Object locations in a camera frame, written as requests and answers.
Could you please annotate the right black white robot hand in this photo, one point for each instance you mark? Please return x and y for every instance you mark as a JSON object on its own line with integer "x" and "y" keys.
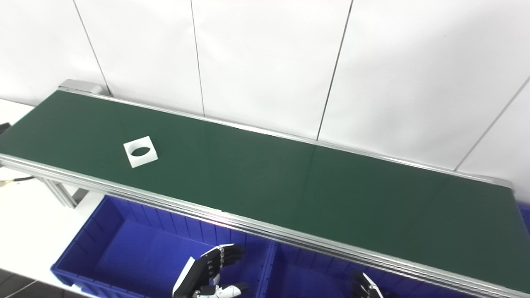
{"x": 367, "y": 289}

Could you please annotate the white square part with hole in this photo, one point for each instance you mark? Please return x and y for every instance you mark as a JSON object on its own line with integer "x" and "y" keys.
{"x": 145, "y": 161}

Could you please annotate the blue bin with black parts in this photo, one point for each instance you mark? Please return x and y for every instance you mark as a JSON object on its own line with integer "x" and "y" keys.
{"x": 314, "y": 281}

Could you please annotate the aluminium conveyor leg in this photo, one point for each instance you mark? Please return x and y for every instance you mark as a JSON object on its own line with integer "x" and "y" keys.
{"x": 62, "y": 194}

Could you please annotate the blue bin with white parts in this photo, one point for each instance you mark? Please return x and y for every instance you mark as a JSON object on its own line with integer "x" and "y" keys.
{"x": 136, "y": 252}

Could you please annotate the empty blue bin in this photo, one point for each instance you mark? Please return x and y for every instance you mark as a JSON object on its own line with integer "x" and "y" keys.
{"x": 526, "y": 215}

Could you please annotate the green conveyor belt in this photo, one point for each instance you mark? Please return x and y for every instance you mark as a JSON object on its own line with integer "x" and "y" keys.
{"x": 290, "y": 186}
{"x": 290, "y": 235}

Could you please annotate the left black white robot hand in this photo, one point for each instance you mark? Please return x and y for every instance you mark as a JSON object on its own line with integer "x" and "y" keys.
{"x": 198, "y": 269}

